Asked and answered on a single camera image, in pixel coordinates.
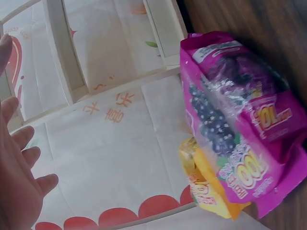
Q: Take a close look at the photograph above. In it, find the person's left hand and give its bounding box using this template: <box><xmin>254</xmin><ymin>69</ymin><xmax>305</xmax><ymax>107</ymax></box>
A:
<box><xmin>0</xmin><ymin>33</ymin><xmax>59</xmax><ymax>230</ymax></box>

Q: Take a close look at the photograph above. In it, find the yellow snack bag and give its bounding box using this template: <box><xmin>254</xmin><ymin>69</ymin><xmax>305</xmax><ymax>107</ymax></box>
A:
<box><xmin>177</xmin><ymin>137</ymin><xmax>251</xmax><ymax>220</ymax></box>

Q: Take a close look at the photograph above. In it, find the purple snack bag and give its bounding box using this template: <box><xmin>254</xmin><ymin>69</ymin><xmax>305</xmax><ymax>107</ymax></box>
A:
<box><xmin>179</xmin><ymin>31</ymin><xmax>307</xmax><ymax>219</ymax></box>

